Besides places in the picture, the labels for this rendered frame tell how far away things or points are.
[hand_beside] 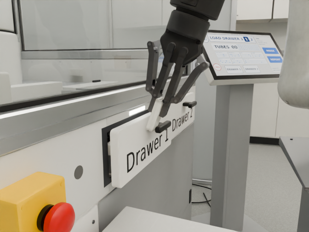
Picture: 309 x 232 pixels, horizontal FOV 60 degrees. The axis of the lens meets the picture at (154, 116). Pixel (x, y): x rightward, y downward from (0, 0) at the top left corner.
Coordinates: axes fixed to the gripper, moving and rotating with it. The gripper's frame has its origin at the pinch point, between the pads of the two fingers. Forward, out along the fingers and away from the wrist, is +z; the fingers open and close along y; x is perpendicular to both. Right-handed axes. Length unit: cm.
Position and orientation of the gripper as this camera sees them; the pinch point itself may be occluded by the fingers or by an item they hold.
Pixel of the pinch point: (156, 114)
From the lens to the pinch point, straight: 55.4
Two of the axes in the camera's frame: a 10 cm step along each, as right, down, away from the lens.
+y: 8.7, 4.1, -2.8
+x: 3.8, -1.9, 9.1
